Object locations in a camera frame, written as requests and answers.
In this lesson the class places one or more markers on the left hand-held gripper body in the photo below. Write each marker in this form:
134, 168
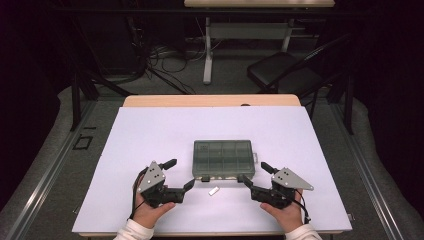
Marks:
151, 178

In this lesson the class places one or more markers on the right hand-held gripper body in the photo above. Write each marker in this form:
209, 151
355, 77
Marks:
286, 180

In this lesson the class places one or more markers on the small white piece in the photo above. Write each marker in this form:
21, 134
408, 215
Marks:
214, 191

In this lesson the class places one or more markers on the clear grey compartment box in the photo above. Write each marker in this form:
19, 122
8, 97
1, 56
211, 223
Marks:
223, 159

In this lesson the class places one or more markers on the person's right hand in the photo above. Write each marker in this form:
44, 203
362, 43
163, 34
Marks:
285, 216

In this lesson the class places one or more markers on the person's left hand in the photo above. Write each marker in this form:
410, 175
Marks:
150, 215

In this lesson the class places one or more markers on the white table cover sheet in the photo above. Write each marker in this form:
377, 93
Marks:
150, 133

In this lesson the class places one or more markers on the black metal stand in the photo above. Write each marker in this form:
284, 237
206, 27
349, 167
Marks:
76, 100
349, 106

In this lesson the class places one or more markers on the black folding chair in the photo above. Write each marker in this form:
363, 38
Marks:
276, 68

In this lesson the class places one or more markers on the white-legged wooden desk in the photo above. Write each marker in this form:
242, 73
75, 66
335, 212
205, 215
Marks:
246, 30

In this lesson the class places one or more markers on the black horizontal metal bar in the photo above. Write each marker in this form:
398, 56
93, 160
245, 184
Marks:
133, 11

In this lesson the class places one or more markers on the grey floor rail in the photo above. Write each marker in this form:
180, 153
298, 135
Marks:
366, 173
50, 173

